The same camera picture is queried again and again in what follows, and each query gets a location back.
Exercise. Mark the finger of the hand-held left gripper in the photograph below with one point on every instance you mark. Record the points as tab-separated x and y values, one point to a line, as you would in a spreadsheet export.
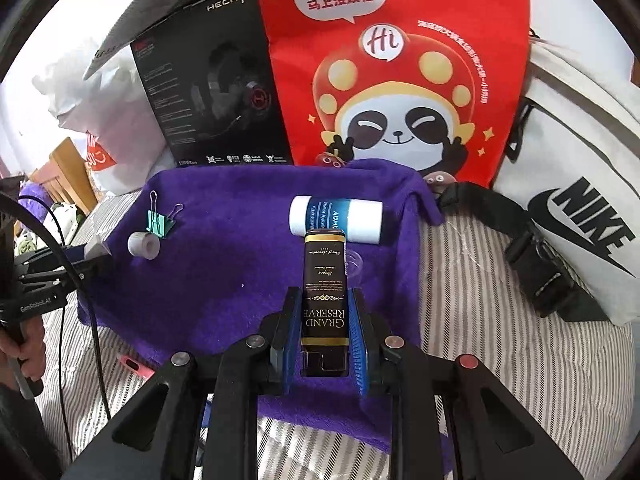
50	257
55	275

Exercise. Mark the purple towel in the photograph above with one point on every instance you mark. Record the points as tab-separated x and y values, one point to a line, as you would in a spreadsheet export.
225	270

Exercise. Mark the white plastic shopping bag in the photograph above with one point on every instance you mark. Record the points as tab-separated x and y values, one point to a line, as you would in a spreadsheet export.
100	110

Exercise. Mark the red panda paper bag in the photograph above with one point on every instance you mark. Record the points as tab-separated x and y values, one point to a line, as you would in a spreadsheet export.
300	85

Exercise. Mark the pink pen-shaped device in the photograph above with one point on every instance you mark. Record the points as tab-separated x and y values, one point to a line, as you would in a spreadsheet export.
135	366

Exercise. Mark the clear plastic cap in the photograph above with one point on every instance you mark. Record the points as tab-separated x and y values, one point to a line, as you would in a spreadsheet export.
357	260

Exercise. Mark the round cartoon badge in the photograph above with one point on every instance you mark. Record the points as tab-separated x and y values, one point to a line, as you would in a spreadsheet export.
440	178
330	160

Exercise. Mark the white and blue bottle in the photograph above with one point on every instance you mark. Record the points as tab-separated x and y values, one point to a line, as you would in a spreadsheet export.
325	212

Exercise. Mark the wooden headboard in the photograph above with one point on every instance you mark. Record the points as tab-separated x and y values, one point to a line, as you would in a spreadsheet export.
70	170

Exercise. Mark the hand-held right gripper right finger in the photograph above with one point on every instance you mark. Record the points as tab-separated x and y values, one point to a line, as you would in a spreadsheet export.
359	345

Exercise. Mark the white waist bag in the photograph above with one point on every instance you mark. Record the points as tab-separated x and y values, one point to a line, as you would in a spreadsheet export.
575	135

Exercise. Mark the green binder clip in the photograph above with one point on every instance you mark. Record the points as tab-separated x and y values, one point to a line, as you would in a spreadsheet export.
159	224

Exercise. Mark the person's left hand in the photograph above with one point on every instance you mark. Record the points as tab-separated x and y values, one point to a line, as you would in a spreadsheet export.
32	340

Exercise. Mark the black and gold box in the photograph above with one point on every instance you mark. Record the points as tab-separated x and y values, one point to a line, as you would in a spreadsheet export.
325	285

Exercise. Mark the black headphone box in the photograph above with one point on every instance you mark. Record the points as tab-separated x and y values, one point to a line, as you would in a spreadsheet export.
200	110

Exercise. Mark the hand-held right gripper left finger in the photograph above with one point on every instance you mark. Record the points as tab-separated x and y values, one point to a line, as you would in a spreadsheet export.
289	340

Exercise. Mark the striped bed sheet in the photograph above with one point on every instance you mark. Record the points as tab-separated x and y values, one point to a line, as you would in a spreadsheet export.
500	360

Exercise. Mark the white tape roll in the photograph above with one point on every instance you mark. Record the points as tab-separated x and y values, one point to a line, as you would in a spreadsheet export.
143	246

